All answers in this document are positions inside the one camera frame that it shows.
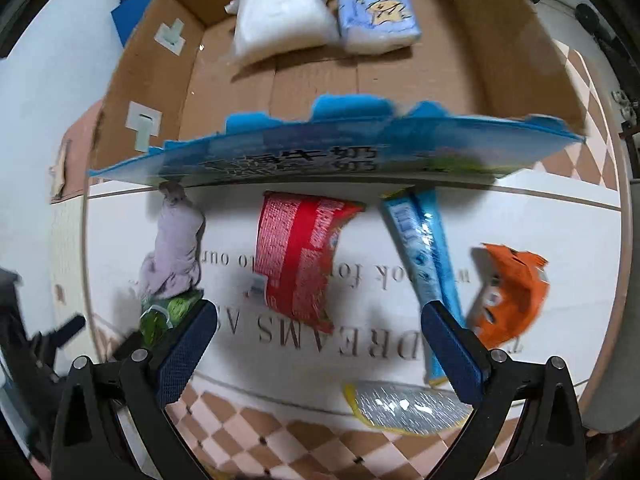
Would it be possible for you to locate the checkered table mat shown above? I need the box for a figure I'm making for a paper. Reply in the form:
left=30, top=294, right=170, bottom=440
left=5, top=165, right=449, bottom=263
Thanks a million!
left=81, top=39, right=626, bottom=480

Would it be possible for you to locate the blue folded mat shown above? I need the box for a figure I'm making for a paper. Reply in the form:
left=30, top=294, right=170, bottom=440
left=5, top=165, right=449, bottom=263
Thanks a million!
left=111, top=0, right=151, bottom=47

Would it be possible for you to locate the orange snack packet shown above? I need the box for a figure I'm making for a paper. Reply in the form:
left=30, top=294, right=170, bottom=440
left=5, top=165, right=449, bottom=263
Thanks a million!
left=468, top=243, right=550, bottom=349

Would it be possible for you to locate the green snack packet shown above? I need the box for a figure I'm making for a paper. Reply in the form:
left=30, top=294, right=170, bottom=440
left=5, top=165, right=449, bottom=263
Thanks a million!
left=139, top=288, right=203, bottom=349

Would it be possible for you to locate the lilac sock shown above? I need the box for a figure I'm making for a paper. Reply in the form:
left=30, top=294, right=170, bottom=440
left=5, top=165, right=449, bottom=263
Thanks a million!
left=138, top=181, right=204, bottom=301

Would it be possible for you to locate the cardboard scrap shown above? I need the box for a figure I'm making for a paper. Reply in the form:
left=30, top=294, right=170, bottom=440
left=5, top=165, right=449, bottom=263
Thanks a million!
left=49, top=140, right=70, bottom=200

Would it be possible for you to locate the red snack packet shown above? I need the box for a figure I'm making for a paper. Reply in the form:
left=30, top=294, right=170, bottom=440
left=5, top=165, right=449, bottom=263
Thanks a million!
left=246, top=191, right=366, bottom=335

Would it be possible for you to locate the long blue snack packet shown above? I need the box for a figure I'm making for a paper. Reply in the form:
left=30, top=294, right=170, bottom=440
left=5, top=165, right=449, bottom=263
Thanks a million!
left=381, top=188, right=465, bottom=387

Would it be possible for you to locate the grey round chair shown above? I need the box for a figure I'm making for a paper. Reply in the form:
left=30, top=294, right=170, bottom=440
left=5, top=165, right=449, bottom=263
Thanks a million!
left=584, top=262, right=639, bottom=434

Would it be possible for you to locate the silver yellow scrub sponge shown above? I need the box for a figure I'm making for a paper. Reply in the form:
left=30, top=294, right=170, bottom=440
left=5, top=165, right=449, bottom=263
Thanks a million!
left=343, top=380, right=473, bottom=437

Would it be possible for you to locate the white soft pouch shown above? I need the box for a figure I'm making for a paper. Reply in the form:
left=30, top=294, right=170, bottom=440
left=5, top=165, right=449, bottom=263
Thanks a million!
left=224, top=0, right=340, bottom=66

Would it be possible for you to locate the open cardboard box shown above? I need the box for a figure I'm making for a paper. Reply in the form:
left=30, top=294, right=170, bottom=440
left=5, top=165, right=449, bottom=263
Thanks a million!
left=89, top=0, right=586, bottom=185

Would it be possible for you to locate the blue cartoon tissue pack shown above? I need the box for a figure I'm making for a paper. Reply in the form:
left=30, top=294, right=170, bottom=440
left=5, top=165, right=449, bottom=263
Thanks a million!
left=337, top=0, right=422, bottom=55

